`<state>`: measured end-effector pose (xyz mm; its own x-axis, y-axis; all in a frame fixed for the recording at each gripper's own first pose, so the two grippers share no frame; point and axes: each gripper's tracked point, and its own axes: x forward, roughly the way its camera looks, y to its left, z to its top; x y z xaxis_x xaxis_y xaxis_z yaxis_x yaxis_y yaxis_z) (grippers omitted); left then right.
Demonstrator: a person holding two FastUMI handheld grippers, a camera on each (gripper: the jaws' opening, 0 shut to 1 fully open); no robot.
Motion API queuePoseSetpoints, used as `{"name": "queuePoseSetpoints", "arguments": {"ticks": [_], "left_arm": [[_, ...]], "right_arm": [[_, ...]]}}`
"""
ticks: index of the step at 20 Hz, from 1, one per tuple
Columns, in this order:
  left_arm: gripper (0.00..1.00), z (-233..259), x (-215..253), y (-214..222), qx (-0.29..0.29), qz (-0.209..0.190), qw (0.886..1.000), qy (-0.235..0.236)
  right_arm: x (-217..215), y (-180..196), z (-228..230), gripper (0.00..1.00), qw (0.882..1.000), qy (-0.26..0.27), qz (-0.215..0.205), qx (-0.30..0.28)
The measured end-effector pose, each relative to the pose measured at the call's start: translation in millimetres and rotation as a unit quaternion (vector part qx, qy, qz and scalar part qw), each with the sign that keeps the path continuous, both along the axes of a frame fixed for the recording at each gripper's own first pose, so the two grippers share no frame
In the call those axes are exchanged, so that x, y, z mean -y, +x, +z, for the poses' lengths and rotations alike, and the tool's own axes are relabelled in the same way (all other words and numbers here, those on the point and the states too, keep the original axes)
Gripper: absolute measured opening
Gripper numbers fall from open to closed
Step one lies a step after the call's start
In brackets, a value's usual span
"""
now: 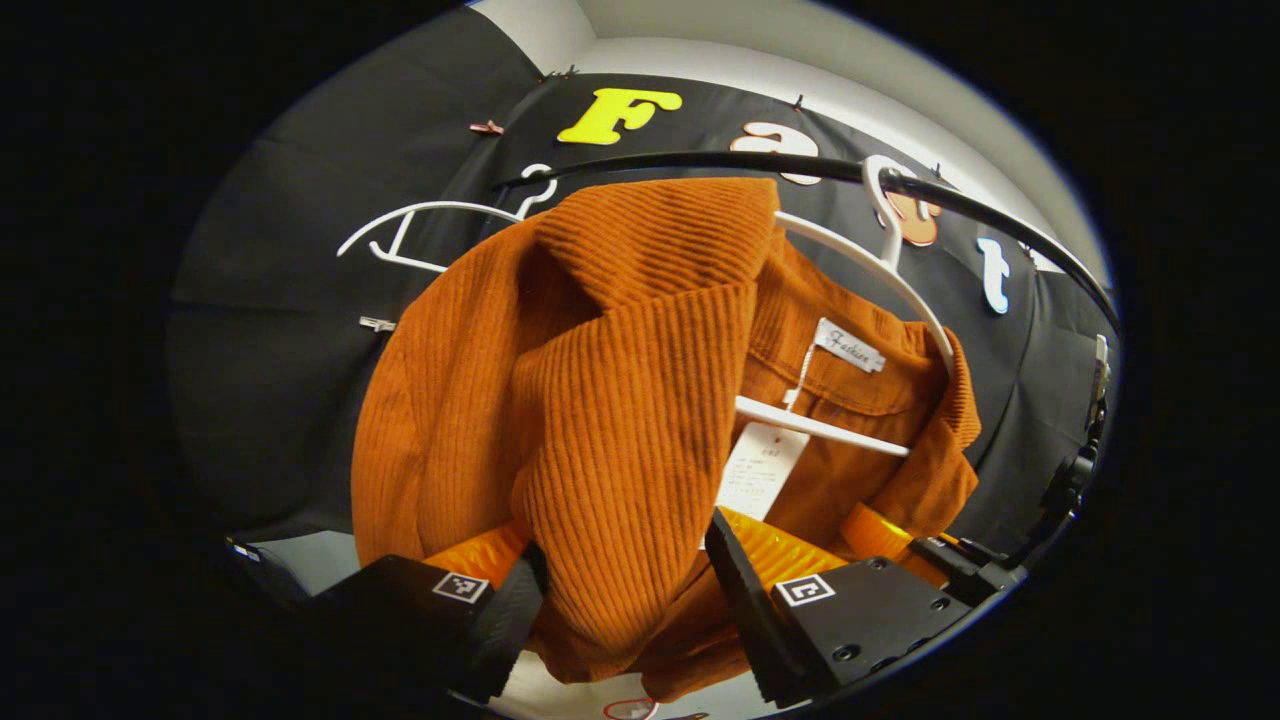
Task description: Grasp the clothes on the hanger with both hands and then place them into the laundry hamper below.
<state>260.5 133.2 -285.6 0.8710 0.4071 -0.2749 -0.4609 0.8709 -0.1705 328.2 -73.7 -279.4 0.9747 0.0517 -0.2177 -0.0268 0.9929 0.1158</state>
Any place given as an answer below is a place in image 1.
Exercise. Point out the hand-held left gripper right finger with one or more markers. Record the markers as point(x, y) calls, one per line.
point(755, 620)

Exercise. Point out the white plastic clothes hanger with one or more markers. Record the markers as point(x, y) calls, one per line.
point(450, 205)
point(820, 427)

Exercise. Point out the black clothes rack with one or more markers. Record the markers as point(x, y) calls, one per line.
point(700, 160)

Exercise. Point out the small black floor device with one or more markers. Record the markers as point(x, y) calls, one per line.
point(243, 550)

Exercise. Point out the white fabric laundry hamper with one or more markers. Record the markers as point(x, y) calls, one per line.
point(560, 695)

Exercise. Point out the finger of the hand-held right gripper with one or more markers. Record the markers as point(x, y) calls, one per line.
point(970, 575)

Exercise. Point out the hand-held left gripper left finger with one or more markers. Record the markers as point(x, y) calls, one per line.
point(505, 620)

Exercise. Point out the pink clip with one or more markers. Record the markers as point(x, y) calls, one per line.
point(487, 127)

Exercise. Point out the silver clip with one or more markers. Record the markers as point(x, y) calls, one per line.
point(376, 323)

